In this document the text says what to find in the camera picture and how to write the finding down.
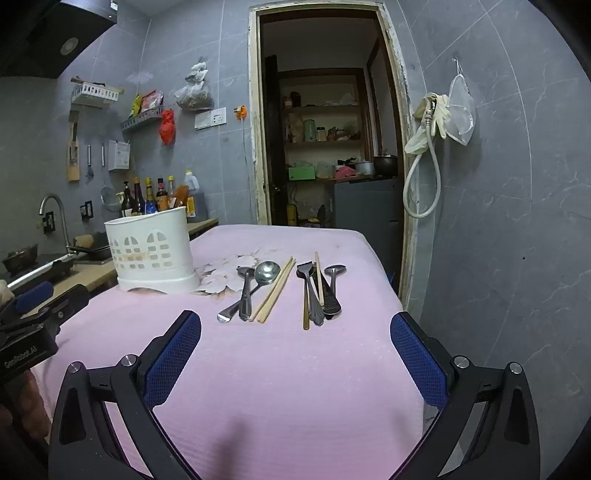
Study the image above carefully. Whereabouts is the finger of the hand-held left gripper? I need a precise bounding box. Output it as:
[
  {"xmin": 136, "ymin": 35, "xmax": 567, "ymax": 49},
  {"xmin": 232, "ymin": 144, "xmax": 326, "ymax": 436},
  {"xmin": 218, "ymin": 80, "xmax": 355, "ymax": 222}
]
[
  {"xmin": 28, "ymin": 284, "xmax": 90, "ymax": 342},
  {"xmin": 0, "ymin": 281, "xmax": 55, "ymax": 324}
]

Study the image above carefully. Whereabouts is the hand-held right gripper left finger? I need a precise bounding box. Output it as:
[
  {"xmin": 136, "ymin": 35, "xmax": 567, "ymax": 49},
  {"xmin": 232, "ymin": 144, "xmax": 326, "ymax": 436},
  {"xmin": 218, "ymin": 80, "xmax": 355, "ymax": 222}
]
[{"xmin": 48, "ymin": 310, "xmax": 204, "ymax": 480}]

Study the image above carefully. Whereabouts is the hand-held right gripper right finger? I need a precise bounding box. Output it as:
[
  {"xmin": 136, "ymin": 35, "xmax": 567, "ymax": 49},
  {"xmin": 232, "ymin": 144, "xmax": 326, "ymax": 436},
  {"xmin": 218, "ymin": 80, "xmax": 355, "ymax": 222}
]
[{"xmin": 390, "ymin": 311, "xmax": 541, "ymax": 480}]

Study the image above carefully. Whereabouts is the textured handle steel spoon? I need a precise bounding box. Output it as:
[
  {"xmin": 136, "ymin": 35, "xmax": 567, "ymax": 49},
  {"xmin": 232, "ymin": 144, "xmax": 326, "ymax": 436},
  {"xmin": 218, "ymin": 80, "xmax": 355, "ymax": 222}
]
[{"xmin": 323, "ymin": 264, "xmax": 347, "ymax": 320}]

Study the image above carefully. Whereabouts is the white plastic utensil holder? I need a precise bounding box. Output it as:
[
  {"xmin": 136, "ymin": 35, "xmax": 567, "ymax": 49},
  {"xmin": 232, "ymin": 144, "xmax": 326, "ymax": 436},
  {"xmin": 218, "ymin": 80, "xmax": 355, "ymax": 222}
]
[{"xmin": 104, "ymin": 206, "xmax": 200, "ymax": 295}]

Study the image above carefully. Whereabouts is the narrow steel spoon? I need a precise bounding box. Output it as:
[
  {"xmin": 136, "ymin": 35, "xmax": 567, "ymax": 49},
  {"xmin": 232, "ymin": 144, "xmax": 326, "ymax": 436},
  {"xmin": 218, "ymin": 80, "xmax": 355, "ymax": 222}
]
[{"xmin": 237, "ymin": 266, "xmax": 257, "ymax": 321}]

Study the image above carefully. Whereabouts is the dark steel spoon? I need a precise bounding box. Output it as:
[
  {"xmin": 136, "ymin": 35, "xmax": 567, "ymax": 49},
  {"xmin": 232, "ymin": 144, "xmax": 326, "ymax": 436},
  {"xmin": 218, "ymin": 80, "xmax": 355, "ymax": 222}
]
[{"xmin": 300, "ymin": 265, "xmax": 320, "ymax": 325}]

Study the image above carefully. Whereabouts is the round bowl steel spoon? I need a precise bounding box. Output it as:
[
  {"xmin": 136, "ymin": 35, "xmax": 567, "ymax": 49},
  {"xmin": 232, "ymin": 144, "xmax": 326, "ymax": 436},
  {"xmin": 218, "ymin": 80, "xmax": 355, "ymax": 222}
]
[{"xmin": 217, "ymin": 261, "xmax": 281, "ymax": 324}]

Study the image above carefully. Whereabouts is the metal fork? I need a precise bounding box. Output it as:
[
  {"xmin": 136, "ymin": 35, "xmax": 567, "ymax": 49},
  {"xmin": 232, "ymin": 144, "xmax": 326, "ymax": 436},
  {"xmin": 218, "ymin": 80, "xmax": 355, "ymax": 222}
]
[{"xmin": 296, "ymin": 261, "xmax": 325, "ymax": 327}]

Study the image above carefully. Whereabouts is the person's left hand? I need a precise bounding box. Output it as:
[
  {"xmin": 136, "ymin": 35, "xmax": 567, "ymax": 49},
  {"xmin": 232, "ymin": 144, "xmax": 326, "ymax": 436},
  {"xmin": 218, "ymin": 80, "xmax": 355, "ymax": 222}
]
[{"xmin": 14, "ymin": 369, "xmax": 49, "ymax": 444}]

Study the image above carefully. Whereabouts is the gas stove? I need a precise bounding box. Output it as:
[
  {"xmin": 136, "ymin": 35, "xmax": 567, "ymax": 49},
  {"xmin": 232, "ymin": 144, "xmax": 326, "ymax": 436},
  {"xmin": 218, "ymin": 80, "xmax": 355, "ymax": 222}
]
[{"xmin": 0, "ymin": 256, "xmax": 77, "ymax": 289}]

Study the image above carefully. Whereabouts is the dark wok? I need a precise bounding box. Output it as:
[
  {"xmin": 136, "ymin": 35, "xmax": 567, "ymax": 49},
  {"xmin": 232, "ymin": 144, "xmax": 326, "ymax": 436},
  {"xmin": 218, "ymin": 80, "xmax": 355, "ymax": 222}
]
[{"xmin": 2, "ymin": 244, "xmax": 38, "ymax": 273}]

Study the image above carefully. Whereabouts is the black sink pan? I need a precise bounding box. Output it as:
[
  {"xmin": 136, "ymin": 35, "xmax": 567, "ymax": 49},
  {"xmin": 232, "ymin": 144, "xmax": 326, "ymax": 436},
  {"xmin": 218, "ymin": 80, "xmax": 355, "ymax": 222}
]
[{"xmin": 69, "ymin": 244, "xmax": 112, "ymax": 261}]

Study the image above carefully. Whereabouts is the steel faucet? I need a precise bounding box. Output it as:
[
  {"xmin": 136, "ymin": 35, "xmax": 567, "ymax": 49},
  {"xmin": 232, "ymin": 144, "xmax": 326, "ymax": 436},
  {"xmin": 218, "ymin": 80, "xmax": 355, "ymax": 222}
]
[{"xmin": 39, "ymin": 194, "xmax": 75, "ymax": 254}]

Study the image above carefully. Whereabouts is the pink floral tablecloth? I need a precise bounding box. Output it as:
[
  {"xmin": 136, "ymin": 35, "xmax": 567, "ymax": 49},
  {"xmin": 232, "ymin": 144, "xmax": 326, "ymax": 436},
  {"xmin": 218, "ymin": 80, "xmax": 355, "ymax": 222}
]
[{"xmin": 32, "ymin": 224, "xmax": 430, "ymax": 480}]

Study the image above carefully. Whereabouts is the wooden knife block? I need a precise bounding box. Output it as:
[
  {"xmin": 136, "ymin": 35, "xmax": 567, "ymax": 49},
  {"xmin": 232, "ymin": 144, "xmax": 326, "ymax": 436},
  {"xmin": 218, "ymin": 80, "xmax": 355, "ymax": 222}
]
[{"xmin": 67, "ymin": 111, "xmax": 80, "ymax": 182}]

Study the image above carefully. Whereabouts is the cooking oil jug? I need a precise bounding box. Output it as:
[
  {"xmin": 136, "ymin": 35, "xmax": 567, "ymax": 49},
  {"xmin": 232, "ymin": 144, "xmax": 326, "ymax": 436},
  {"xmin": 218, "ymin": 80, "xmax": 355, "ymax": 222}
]
[{"xmin": 183, "ymin": 171, "xmax": 208, "ymax": 220}]

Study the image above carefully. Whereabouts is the grey fridge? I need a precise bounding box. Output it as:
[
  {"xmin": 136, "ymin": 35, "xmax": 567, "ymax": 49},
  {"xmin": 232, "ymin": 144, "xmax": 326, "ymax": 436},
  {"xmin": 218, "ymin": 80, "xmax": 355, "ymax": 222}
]
[{"xmin": 325, "ymin": 178, "xmax": 402, "ymax": 278}]

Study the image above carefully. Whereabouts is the dark cooking pot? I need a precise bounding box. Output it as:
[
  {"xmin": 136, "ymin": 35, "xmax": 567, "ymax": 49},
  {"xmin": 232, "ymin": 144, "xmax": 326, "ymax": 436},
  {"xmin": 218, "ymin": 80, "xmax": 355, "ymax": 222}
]
[{"xmin": 373, "ymin": 154, "xmax": 398, "ymax": 177}]

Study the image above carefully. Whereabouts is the red plastic bag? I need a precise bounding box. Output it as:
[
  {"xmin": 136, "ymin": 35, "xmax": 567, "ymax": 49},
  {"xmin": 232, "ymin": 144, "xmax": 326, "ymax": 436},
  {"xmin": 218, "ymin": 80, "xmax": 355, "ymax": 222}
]
[{"xmin": 160, "ymin": 109, "xmax": 176, "ymax": 146}]

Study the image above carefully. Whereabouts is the dark wooden door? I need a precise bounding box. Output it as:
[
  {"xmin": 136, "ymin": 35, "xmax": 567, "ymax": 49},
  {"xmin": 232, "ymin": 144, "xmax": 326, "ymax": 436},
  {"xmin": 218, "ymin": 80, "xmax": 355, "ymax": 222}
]
[{"xmin": 263, "ymin": 55, "xmax": 288, "ymax": 227}]

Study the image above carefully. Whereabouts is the clear bag of dried goods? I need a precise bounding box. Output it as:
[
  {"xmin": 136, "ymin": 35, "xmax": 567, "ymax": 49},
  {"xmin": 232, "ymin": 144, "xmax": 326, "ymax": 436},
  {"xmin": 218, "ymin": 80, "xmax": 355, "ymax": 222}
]
[{"xmin": 174, "ymin": 58, "xmax": 214, "ymax": 112}]

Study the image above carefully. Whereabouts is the hanging clear plastic bag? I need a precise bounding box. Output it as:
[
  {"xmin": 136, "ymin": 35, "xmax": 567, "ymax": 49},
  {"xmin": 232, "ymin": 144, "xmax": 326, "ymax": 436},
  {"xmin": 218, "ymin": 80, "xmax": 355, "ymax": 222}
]
[{"xmin": 445, "ymin": 60, "xmax": 476, "ymax": 146}]

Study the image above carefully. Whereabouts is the black range hood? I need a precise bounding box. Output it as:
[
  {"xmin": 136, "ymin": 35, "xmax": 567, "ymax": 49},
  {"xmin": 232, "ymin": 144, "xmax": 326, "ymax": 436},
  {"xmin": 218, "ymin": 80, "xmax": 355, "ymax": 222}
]
[{"xmin": 0, "ymin": 0, "xmax": 118, "ymax": 79}]

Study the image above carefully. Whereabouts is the wooden shelf unit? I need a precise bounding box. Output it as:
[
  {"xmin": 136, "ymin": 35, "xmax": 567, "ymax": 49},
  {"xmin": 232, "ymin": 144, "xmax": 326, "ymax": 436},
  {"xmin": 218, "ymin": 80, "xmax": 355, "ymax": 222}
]
[{"xmin": 277, "ymin": 69, "xmax": 372, "ymax": 227}]

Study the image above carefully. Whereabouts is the white wall box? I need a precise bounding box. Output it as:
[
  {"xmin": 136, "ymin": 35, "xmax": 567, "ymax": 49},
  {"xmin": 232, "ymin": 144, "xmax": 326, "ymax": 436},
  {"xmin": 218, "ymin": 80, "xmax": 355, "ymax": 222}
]
[{"xmin": 108, "ymin": 140, "xmax": 131, "ymax": 172}]

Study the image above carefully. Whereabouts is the white hose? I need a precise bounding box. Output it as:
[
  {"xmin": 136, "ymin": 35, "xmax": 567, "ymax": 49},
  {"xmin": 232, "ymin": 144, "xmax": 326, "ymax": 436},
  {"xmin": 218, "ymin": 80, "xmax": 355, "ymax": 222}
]
[{"xmin": 403, "ymin": 99, "xmax": 441, "ymax": 219}]

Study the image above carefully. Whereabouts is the thin white cable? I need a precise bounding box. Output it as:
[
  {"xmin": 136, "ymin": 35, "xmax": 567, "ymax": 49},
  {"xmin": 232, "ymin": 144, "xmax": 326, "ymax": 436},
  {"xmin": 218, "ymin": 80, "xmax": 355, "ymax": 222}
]
[{"xmin": 241, "ymin": 119, "xmax": 256, "ymax": 222}]

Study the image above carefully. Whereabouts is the grey wall rack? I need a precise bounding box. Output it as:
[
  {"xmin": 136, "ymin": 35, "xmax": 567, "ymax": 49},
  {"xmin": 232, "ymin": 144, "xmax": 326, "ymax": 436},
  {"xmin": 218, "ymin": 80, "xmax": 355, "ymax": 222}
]
[{"xmin": 121, "ymin": 107, "xmax": 165, "ymax": 132}]

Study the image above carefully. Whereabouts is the white wall basket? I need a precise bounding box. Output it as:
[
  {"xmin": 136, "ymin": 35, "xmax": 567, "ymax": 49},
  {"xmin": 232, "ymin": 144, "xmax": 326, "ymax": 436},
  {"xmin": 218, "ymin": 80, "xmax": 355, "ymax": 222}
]
[{"xmin": 71, "ymin": 78, "xmax": 124, "ymax": 107}]

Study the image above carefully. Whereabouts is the white door frame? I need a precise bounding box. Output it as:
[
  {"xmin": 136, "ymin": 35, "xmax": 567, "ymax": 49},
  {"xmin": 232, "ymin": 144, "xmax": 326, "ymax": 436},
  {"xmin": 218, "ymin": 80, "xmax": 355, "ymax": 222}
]
[{"xmin": 248, "ymin": 2, "xmax": 419, "ymax": 310}]

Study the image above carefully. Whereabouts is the white wall socket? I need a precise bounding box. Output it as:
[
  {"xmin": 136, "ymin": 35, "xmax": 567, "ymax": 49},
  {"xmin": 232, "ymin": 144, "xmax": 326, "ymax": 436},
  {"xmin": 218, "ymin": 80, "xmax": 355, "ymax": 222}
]
[{"xmin": 194, "ymin": 107, "xmax": 228, "ymax": 131}]

